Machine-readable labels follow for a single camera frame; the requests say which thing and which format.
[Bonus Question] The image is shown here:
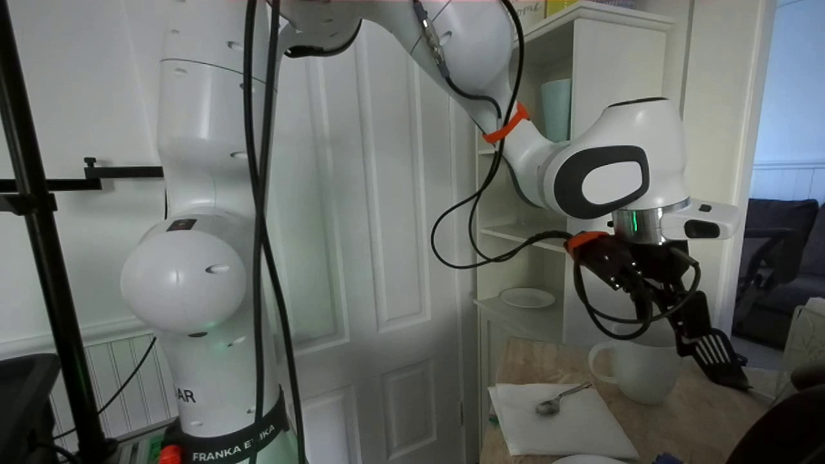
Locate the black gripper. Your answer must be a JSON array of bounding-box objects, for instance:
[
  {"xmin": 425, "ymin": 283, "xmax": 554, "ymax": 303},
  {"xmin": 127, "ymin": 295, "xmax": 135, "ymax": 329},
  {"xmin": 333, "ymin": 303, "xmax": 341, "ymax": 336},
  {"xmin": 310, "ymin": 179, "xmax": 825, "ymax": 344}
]
[{"xmin": 591, "ymin": 232, "xmax": 751, "ymax": 396}]

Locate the white cup with handle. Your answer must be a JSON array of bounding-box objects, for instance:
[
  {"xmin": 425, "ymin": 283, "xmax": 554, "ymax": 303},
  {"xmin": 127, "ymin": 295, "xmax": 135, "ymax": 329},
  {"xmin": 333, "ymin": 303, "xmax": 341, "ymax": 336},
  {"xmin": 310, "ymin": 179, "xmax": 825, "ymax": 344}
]
[{"xmin": 587, "ymin": 331, "xmax": 684, "ymax": 407}]

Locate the teal cup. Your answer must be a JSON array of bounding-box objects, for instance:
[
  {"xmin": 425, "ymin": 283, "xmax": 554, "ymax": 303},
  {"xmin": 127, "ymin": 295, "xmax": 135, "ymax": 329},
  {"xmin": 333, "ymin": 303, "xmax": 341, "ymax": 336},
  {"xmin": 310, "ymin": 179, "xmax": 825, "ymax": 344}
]
[{"xmin": 538, "ymin": 79, "xmax": 574, "ymax": 146}]

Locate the white wooden shelf unit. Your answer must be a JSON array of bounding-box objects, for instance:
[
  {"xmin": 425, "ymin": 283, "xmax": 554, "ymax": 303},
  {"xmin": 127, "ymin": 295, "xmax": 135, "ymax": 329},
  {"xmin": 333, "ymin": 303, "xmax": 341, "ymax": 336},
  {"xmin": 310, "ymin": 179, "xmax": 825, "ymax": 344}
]
[{"xmin": 467, "ymin": 0, "xmax": 692, "ymax": 363}]

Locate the dark sofa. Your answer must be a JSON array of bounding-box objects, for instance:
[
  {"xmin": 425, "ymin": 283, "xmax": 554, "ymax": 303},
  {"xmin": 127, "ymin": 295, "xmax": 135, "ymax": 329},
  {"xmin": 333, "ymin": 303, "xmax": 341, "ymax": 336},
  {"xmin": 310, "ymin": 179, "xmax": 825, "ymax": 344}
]
[{"xmin": 732, "ymin": 197, "xmax": 825, "ymax": 350}]

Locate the white napkin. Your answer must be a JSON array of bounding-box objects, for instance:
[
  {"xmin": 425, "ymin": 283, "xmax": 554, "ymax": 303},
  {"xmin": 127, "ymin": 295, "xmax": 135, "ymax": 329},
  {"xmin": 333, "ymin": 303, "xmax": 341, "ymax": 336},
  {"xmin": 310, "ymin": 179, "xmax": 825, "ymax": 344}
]
[{"xmin": 488, "ymin": 379, "xmax": 643, "ymax": 459}]

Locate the metal spoon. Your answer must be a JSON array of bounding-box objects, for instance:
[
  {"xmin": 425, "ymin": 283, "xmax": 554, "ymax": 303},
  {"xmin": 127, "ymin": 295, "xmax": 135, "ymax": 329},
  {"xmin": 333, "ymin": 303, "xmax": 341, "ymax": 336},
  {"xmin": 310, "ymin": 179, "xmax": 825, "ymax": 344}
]
[{"xmin": 535, "ymin": 379, "xmax": 599, "ymax": 421}]

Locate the small plain white plate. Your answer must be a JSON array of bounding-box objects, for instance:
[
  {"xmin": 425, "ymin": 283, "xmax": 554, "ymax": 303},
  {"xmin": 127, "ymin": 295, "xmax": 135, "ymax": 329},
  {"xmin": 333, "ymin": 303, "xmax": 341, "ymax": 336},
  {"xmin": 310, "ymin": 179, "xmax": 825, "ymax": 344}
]
[{"xmin": 495, "ymin": 283, "xmax": 560, "ymax": 312}]

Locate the white panel door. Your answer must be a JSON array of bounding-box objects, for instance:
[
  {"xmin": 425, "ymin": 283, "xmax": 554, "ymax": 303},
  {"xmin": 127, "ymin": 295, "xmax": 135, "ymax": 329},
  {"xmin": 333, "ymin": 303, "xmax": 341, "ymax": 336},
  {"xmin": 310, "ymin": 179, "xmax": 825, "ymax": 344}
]
[{"xmin": 274, "ymin": 15, "xmax": 479, "ymax": 464}]

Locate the black tripod stand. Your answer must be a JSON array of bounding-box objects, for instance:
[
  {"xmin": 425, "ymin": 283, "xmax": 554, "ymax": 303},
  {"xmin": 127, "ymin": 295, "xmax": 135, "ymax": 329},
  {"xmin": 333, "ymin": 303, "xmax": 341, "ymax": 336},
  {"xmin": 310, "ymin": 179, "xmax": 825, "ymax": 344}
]
[{"xmin": 0, "ymin": 0, "xmax": 166, "ymax": 464}]

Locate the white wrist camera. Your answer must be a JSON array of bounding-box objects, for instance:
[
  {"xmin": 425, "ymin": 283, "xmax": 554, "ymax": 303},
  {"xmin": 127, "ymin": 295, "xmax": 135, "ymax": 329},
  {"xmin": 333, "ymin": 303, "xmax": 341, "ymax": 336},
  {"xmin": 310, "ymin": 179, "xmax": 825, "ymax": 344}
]
[{"xmin": 665, "ymin": 198, "xmax": 745, "ymax": 244}]

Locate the orange cable connector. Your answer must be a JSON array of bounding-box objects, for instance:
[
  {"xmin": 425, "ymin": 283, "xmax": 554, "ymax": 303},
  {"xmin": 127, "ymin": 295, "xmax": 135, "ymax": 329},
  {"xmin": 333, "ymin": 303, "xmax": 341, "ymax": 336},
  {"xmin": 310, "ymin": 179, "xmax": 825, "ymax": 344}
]
[{"xmin": 563, "ymin": 229, "xmax": 608, "ymax": 255}]

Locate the black cable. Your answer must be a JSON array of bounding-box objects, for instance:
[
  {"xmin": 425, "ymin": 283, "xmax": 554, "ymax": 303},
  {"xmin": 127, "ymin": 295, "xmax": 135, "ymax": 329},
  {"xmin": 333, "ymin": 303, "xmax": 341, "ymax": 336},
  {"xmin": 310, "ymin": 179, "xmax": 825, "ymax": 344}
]
[
  {"xmin": 243, "ymin": 0, "xmax": 310, "ymax": 464},
  {"xmin": 425, "ymin": 0, "xmax": 703, "ymax": 344}
]

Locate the orange strap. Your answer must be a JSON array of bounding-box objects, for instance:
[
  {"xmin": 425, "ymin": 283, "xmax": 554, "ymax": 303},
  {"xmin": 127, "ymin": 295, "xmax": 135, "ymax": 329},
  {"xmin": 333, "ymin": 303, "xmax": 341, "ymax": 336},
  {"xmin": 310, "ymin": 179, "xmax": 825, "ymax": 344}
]
[{"xmin": 483, "ymin": 100, "xmax": 535, "ymax": 147}]

